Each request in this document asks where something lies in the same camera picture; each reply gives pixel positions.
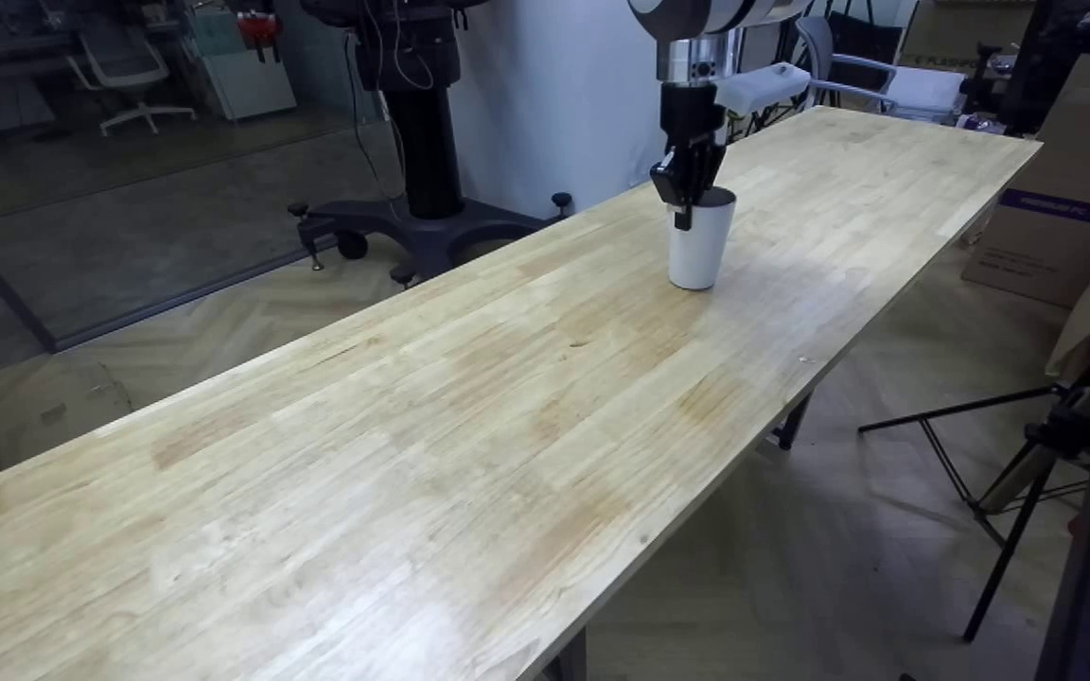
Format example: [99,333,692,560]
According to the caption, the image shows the black tripod stand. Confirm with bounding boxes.
[859,351,1090,642]

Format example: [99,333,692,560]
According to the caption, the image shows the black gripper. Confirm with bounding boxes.
[652,82,724,230]

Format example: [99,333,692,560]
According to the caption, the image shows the white ceramic mug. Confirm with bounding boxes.
[667,184,736,291]

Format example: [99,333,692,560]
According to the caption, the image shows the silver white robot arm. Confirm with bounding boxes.
[629,0,808,230]

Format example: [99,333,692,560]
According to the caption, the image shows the brown cardboard boxes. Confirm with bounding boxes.
[960,52,1090,308]

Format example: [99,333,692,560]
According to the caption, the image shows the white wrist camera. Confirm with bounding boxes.
[714,62,808,119]

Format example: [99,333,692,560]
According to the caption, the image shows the white office chair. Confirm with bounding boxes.
[66,14,198,136]

